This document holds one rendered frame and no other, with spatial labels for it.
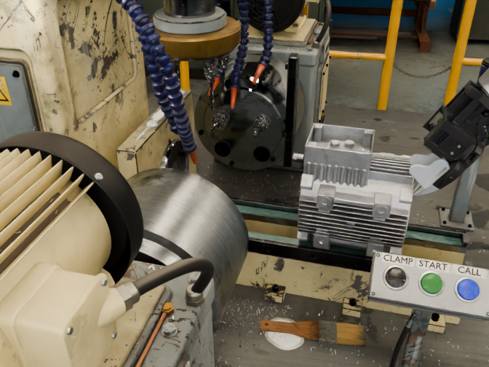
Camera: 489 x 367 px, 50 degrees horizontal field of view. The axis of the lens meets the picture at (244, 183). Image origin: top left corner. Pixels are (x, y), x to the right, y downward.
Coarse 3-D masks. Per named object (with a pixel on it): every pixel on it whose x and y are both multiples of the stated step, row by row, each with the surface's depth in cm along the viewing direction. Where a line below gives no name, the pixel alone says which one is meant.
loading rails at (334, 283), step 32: (256, 224) 117; (288, 224) 115; (416, 224) 111; (256, 256) 109; (288, 256) 106; (320, 256) 104; (352, 256) 102; (416, 256) 111; (448, 256) 109; (288, 288) 111; (320, 288) 109; (352, 288) 106; (448, 320) 104
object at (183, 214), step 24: (168, 168) 84; (144, 192) 78; (168, 192) 78; (192, 192) 80; (216, 192) 83; (144, 216) 73; (168, 216) 74; (192, 216) 76; (216, 216) 79; (240, 216) 85; (144, 240) 71; (168, 240) 71; (192, 240) 73; (216, 240) 77; (240, 240) 83; (168, 264) 69; (216, 264) 75; (240, 264) 84; (216, 288) 73; (216, 312) 75
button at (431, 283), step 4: (424, 276) 76; (428, 276) 76; (432, 276) 76; (436, 276) 76; (424, 280) 76; (428, 280) 76; (432, 280) 75; (436, 280) 75; (440, 280) 75; (424, 284) 75; (428, 284) 75; (432, 284) 75; (436, 284) 75; (440, 284) 75; (424, 288) 75; (428, 288) 75; (432, 288) 75; (436, 288) 75; (440, 288) 75; (428, 292) 75; (432, 292) 75; (436, 292) 75
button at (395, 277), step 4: (392, 268) 77; (396, 268) 77; (400, 268) 77; (388, 272) 77; (392, 272) 77; (396, 272) 77; (400, 272) 77; (404, 272) 77; (388, 276) 77; (392, 276) 77; (396, 276) 76; (400, 276) 76; (404, 276) 76; (388, 280) 77; (392, 280) 76; (396, 280) 76; (400, 280) 76; (404, 280) 76; (392, 284) 76; (396, 284) 76; (400, 284) 76; (404, 284) 76
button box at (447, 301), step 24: (384, 264) 78; (408, 264) 77; (432, 264) 77; (456, 264) 76; (384, 288) 77; (408, 288) 76; (456, 288) 75; (480, 288) 74; (456, 312) 74; (480, 312) 74
